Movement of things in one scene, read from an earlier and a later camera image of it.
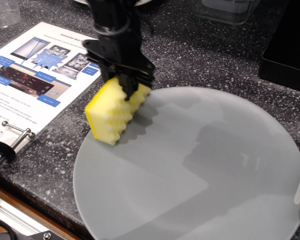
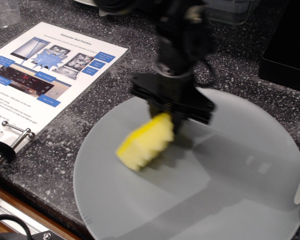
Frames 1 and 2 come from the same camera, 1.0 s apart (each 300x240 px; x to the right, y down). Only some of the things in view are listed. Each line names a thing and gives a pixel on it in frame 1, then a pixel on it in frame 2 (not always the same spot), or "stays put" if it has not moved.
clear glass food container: [238, 12] stays put
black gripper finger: [129, 84] to [178, 119]
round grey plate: [197, 163] stays put
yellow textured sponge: [108, 110] to [138, 147]
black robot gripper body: [119, 51] to [179, 96]
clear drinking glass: [4, 13] stays put
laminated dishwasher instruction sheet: [36, 78] stays put
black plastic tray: [286, 60] stays put
